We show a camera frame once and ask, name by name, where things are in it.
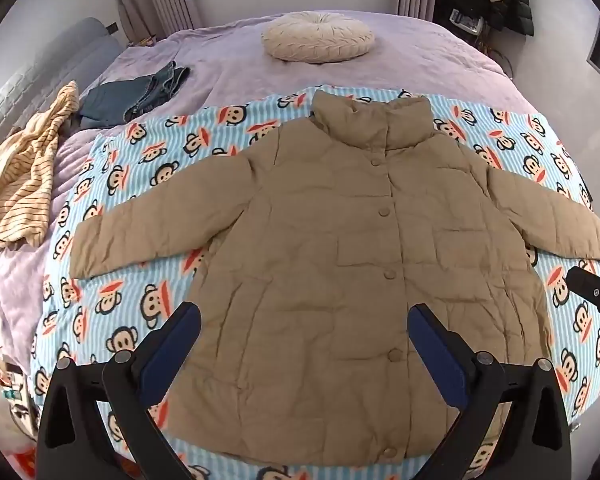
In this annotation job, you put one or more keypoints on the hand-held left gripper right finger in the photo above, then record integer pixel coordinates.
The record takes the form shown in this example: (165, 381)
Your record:
(437, 355)

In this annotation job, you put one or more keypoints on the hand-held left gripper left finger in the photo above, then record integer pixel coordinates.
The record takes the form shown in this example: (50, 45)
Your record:
(172, 342)

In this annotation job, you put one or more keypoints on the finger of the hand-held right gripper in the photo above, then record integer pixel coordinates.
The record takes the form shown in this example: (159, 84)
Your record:
(592, 292)

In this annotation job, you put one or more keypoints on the tan puffer jacket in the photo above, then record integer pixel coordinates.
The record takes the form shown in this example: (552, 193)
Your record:
(320, 240)

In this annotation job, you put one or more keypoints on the monkey print striped blanket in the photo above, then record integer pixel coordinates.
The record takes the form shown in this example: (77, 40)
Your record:
(130, 310)

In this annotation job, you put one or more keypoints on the yellow striped garment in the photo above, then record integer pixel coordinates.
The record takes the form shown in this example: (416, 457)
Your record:
(25, 180)

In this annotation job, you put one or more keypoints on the blue jeans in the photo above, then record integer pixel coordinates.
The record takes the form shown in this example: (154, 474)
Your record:
(115, 100)

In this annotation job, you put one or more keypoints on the purple bed cover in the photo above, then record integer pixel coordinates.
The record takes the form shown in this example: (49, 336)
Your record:
(220, 60)

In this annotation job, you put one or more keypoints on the grey padded headboard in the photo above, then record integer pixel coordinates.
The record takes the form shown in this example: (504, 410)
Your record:
(80, 45)

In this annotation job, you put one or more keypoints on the round cream cushion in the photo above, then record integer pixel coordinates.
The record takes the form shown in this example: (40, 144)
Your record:
(317, 37)

